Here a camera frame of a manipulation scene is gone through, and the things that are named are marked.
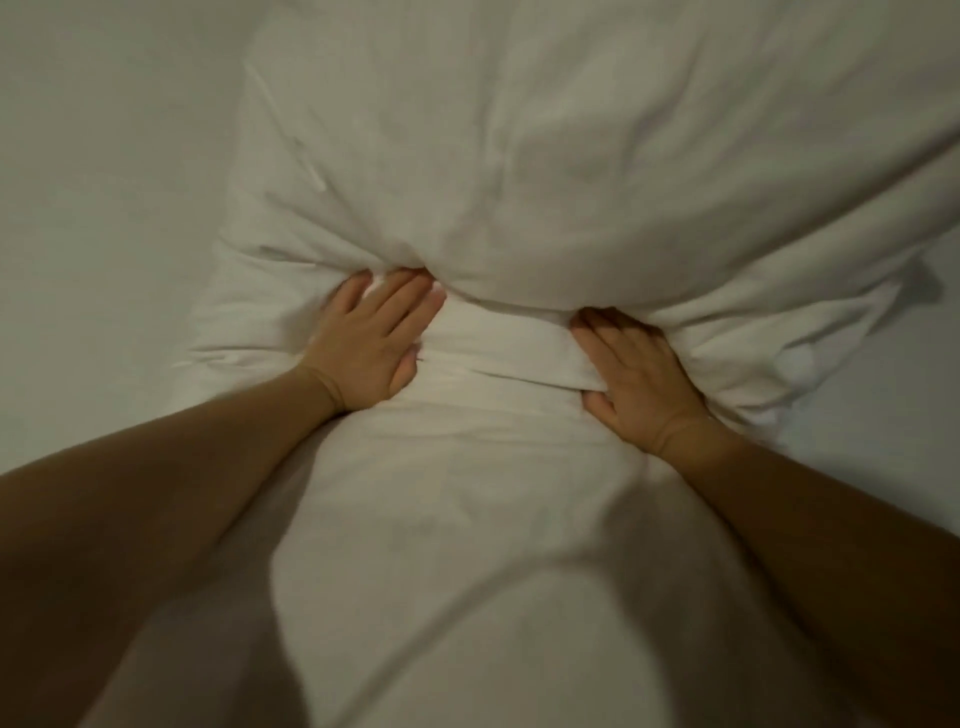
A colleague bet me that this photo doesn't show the person's right hand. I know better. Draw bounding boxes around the person's right hand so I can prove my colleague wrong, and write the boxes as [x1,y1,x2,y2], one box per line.
[568,306,714,459]

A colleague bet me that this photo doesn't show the person's left hand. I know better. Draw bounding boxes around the person's left hand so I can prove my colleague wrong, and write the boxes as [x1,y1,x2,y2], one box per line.
[295,267,449,414]

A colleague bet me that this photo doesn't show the white duvet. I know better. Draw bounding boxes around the white duvet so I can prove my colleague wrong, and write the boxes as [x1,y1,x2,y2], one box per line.
[82,0,960,728]

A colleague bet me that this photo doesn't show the white bed sheet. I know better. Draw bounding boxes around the white bed sheet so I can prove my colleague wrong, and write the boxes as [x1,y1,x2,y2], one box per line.
[0,0,960,534]

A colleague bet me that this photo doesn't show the person's right forearm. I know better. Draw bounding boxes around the person's right forearm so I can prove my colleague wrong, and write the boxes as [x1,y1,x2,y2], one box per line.
[660,427,960,728]

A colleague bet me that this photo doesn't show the person's left forearm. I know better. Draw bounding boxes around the person's left forearm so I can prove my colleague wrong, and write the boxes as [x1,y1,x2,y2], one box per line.
[0,367,347,728]

